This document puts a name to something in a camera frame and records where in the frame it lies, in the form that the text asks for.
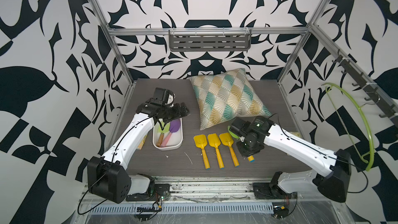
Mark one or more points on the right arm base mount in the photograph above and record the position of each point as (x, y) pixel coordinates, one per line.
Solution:
(269, 192)

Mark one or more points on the aluminium frame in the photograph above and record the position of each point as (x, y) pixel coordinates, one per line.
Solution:
(291, 43)

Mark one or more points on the green plastic hanger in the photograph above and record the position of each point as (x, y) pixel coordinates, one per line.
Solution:
(348, 122)

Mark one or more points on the grey wall shelf rack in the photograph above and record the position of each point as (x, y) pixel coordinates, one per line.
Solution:
(209, 39)

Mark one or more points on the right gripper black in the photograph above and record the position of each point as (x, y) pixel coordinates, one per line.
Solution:
(257, 149)

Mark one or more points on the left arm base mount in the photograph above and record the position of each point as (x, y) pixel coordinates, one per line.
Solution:
(154, 192)

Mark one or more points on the white storage box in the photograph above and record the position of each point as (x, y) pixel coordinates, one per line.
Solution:
(174, 142)

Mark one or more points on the light green trowel wooden handle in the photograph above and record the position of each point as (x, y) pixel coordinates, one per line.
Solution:
(162, 129)

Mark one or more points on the black hook rail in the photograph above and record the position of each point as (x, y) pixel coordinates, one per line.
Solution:
(375, 94)

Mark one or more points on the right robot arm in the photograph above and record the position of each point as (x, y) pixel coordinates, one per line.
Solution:
(329, 173)

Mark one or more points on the patterned teal yellow cushion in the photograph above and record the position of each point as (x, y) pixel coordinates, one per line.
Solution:
(226, 96)

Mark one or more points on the purple shovel pink handle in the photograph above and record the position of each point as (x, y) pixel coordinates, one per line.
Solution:
(174, 127)

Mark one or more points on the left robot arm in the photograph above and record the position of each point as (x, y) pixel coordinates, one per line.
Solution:
(107, 175)

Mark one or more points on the right tissue pack yellow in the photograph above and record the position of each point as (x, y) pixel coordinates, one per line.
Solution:
(297, 134)

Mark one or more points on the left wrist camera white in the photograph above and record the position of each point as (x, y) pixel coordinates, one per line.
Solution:
(171, 98)

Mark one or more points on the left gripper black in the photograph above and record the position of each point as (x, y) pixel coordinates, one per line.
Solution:
(176, 108)

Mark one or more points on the white cable duct strip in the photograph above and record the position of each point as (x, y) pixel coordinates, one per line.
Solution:
(188, 208)

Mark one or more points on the yellow toy shovel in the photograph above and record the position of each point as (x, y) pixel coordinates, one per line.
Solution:
(215, 142)
(227, 140)
(201, 142)

